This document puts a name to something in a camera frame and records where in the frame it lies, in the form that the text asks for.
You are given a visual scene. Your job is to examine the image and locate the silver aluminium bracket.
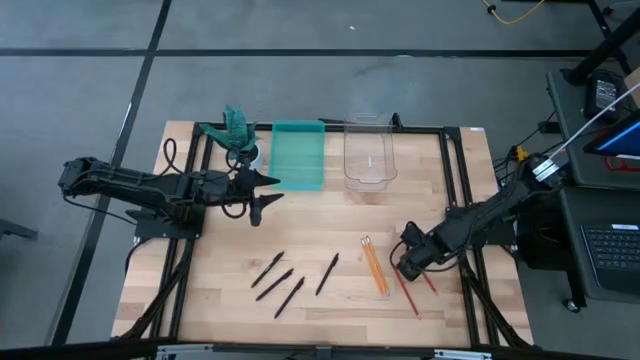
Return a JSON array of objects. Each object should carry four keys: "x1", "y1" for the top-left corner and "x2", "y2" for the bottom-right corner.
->
[
  {"x1": 154, "y1": 343, "x2": 214, "y2": 360},
  {"x1": 433, "y1": 348, "x2": 494, "y2": 360}
]

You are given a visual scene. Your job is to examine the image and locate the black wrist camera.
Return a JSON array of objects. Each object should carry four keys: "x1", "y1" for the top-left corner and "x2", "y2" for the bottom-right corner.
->
[
  {"x1": 233, "y1": 166, "x2": 257, "y2": 190},
  {"x1": 401, "y1": 221, "x2": 426, "y2": 247}
]

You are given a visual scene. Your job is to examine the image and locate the black looped cable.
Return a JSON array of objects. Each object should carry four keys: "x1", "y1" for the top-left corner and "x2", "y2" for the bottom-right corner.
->
[{"x1": 162, "y1": 137, "x2": 179, "y2": 176}]

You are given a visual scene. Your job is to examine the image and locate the orange pencil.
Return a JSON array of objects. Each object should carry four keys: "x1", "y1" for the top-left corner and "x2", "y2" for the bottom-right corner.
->
[
  {"x1": 360, "y1": 237, "x2": 387, "y2": 297},
  {"x1": 364, "y1": 235, "x2": 391, "y2": 296}
]

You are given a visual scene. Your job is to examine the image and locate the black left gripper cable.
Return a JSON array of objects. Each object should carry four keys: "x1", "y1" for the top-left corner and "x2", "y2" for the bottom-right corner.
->
[{"x1": 221, "y1": 196, "x2": 250, "y2": 221}]

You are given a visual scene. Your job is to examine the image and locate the teal plastic bin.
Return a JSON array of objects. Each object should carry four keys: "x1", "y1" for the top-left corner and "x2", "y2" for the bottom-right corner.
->
[{"x1": 268, "y1": 119, "x2": 327, "y2": 193}]

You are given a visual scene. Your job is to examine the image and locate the red scissors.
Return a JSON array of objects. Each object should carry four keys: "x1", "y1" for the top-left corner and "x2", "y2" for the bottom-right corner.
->
[{"x1": 603, "y1": 155, "x2": 640, "y2": 174}]

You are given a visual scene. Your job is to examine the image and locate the black aluminium table frame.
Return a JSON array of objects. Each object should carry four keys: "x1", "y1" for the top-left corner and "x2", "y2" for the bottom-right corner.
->
[{"x1": 112, "y1": 119, "x2": 534, "y2": 351}]

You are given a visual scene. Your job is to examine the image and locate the black pen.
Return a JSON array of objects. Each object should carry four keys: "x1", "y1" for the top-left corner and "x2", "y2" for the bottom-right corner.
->
[
  {"x1": 255, "y1": 267, "x2": 295, "y2": 303},
  {"x1": 250, "y1": 250, "x2": 286, "y2": 290},
  {"x1": 273, "y1": 276, "x2": 306, "y2": 320},
  {"x1": 314, "y1": 252, "x2": 341, "y2": 297}
]

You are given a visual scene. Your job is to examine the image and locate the black chair base leg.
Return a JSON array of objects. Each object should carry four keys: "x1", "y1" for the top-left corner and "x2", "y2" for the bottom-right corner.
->
[{"x1": 0, "y1": 218, "x2": 39, "y2": 242}]

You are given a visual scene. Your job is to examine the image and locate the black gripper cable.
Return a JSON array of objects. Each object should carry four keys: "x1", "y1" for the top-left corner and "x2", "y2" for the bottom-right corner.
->
[
  {"x1": 388, "y1": 238, "x2": 419, "y2": 274},
  {"x1": 221, "y1": 196, "x2": 250, "y2": 221}
]

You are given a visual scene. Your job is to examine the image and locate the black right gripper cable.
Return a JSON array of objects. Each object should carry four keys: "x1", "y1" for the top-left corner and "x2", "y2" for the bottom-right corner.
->
[{"x1": 388, "y1": 238, "x2": 419, "y2": 274}]

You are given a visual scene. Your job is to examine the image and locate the white pole with silver clamp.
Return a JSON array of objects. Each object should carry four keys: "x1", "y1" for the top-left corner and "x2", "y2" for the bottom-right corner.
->
[{"x1": 530, "y1": 82, "x2": 640, "y2": 184}]

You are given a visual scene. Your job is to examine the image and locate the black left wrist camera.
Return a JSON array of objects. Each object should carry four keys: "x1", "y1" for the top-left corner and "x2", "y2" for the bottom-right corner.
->
[{"x1": 233, "y1": 166, "x2": 257, "y2": 190}]

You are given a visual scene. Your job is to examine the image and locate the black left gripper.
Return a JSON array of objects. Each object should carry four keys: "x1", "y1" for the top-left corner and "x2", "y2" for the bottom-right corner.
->
[{"x1": 219, "y1": 168, "x2": 286, "y2": 228}]

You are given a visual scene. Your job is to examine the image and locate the clear plastic bin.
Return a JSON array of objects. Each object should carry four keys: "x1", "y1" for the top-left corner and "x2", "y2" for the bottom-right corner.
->
[{"x1": 342, "y1": 111, "x2": 399, "y2": 192}]

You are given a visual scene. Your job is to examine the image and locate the black power brick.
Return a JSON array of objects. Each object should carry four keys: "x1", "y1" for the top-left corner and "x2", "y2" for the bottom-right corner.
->
[{"x1": 583, "y1": 68, "x2": 627, "y2": 124}]

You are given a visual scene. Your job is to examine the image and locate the black stand leg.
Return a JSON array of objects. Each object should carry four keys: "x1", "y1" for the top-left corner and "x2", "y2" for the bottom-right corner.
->
[{"x1": 564, "y1": 0, "x2": 640, "y2": 86}]

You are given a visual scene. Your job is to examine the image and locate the black laptop keyboard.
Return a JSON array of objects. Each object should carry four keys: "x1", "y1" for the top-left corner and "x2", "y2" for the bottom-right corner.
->
[{"x1": 579, "y1": 222, "x2": 640, "y2": 297}]

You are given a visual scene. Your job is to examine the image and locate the green snake plant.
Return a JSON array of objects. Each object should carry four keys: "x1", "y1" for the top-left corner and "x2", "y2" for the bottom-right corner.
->
[{"x1": 199, "y1": 103, "x2": 262, "y2": 154}]

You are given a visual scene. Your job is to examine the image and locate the white plant pot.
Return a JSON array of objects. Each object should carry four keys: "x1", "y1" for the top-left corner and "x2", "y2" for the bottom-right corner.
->
[{"x1": 242, "y1": 142, "x2": 265, "y2": 171}]

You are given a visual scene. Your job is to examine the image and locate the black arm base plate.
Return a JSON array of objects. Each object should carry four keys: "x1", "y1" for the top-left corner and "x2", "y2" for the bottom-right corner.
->
[{"x1": 133, "y1": 203, "x2": 207, "y2": 240}]

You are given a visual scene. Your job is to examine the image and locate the red pencil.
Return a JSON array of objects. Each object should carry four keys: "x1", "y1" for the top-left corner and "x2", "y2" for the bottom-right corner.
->
[
  {"x1": 393, "y1": 267, "x2": 422, "y2": 320},
  {"x1": 421, "y1": 271, "x2": 440, "y2": 297}
]

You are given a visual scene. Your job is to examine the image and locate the tablet with blue screen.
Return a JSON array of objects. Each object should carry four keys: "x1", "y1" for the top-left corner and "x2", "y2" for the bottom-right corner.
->
[{"x1": 582, "y1": 110, "x2": 640, "y2": 162}]

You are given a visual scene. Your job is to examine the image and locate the dark grey desk top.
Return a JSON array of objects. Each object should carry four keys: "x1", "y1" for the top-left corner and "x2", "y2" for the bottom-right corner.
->
[{"x1": 545, "y1": 67, "x2": 640, "y2": 192}]

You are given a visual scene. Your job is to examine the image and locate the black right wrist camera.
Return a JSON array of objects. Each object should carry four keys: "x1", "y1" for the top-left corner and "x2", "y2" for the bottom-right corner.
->
[{"x1": 401, "y1": 221, "x2": 426, "y2": 247}]

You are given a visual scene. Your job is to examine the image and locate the black equipment cart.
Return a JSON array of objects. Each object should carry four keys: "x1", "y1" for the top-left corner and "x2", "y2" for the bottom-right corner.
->
[{"x1": 514, "y1": 187, "x2": 640, "y2": 314}]

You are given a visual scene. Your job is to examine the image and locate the yellow cable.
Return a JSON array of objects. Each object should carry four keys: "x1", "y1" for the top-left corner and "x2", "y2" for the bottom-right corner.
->
[{"x1": 480, "y1": 0, "x2": 547, "y2": 26}]

